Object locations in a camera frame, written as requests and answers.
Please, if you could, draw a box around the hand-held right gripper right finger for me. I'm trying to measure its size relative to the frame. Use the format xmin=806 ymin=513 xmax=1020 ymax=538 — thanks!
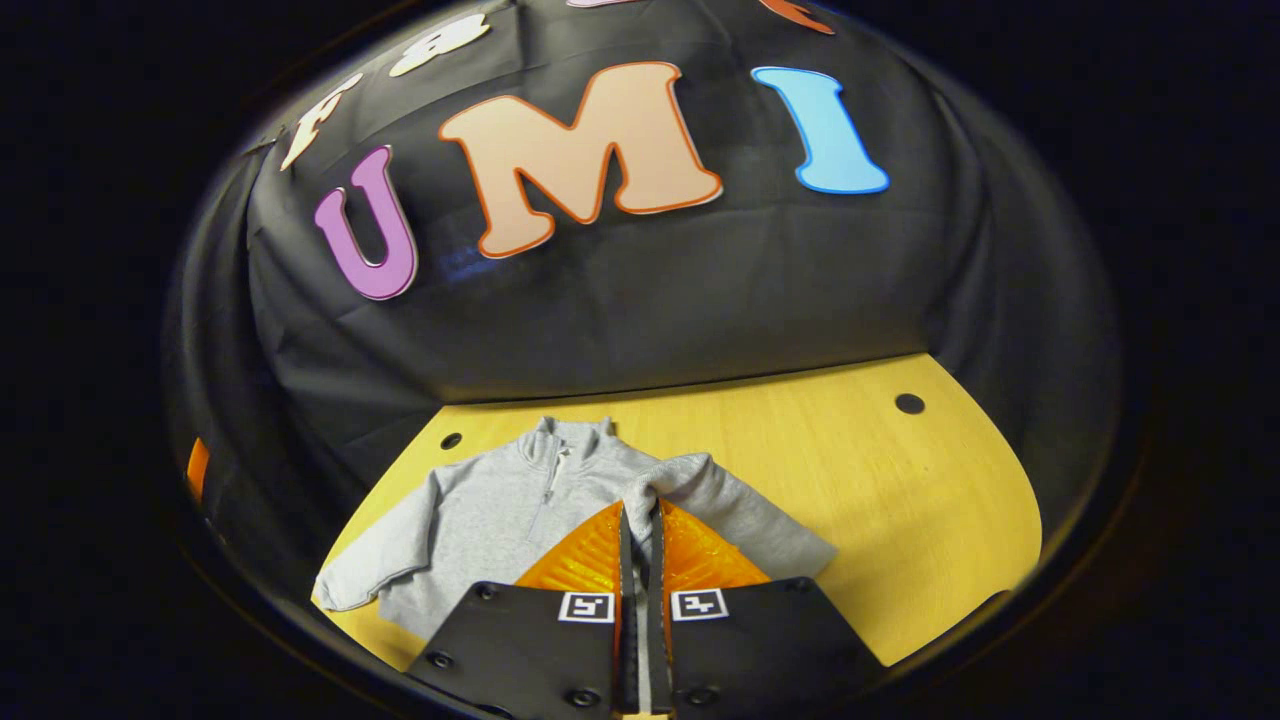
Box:
xmin=645 ymin=497 xmax=887 ymax=716

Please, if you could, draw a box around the grey zip-neck sweatshirt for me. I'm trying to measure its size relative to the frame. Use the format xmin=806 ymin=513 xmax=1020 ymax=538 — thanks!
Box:
xmin=312 ymin=415 xmax=839 ymax=713

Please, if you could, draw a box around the black backdrop cloth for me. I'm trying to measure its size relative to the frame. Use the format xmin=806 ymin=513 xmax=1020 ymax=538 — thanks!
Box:
xmin=163 ymin=0 xmax=1123 ymax=611

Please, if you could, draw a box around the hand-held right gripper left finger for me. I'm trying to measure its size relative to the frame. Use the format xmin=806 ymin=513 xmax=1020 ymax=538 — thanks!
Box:
xmin=405 ymin=500 xmax=641 ymax=716

